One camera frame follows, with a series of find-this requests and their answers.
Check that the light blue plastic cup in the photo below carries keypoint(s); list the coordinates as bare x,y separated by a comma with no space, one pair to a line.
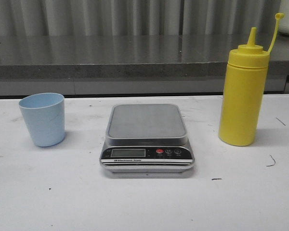
44,116

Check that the yellow squeeze bottle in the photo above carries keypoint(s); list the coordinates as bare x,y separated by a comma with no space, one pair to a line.
245,78

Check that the silver electronic kitchen scale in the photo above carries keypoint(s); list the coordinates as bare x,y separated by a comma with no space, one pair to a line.
146,138

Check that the grey stone counter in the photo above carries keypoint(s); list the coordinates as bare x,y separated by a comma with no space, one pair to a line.
106,66

